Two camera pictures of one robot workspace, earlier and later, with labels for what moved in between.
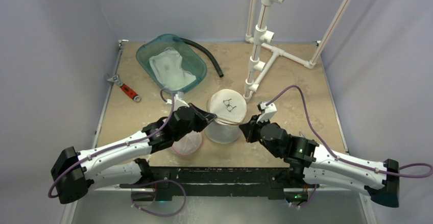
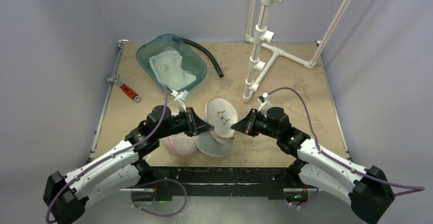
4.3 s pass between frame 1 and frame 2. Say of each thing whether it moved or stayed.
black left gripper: moved
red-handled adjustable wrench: stayed
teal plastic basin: stayed
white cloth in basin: stayed
